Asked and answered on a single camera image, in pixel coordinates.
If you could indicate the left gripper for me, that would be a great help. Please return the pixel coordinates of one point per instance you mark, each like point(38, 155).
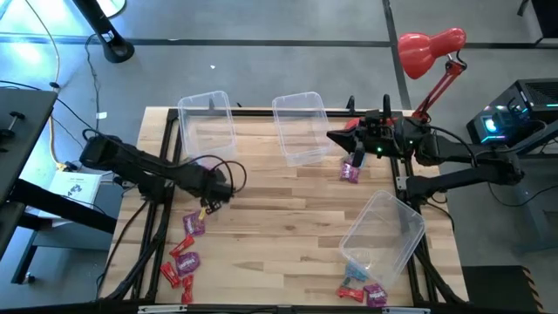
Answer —
point(209, 181)

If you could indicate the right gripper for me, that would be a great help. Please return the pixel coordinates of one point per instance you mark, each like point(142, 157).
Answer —
point(379, 139)

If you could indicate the yellow candy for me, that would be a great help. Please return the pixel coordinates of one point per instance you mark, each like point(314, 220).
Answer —
point(202, 214)

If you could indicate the clear plastic bin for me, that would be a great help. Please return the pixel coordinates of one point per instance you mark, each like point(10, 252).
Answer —
point(207, 126)
point(383, 235)
point(301, 128)

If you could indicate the red candy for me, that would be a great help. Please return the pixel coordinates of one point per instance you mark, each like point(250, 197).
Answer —
point(187, 290)
point(181, 246)
point(350, 294)
point(170, 275)

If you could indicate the teal candy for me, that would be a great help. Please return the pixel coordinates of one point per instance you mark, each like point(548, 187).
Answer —
point(357, 272)
point(346, 282)

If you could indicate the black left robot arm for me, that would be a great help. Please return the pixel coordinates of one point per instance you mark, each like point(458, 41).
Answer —
point(131, 161)

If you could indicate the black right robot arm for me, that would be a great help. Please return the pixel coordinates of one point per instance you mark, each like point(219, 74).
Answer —
point(457, 176)

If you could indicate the red desk lamp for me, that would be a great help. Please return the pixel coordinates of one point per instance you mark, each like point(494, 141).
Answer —
point(427, 50)

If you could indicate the white cardboard box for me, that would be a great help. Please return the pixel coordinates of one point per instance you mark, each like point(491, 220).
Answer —
point(76, 185)

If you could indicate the white tape piece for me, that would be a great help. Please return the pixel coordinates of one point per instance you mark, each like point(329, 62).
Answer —
point(101, 115)

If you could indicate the computer tower with lights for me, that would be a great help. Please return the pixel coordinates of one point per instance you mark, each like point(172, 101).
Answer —
point(510, 113)

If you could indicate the black stand pole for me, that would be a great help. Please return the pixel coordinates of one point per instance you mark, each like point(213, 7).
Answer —
point(106, 32)

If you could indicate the black desk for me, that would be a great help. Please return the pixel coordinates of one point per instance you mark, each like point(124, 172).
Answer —
point(22, 131)

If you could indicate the grey side table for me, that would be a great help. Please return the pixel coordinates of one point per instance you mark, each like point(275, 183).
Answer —
point(540, 209)

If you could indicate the black hazard-striped box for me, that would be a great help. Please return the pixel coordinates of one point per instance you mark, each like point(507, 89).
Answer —
point(492, 288)

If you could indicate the black furniture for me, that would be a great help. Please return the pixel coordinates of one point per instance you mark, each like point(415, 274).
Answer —
point(545, 17)

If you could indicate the white edge bracket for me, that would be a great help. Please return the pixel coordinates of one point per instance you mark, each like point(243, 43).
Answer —
point(405, 310)
point(161, 309)

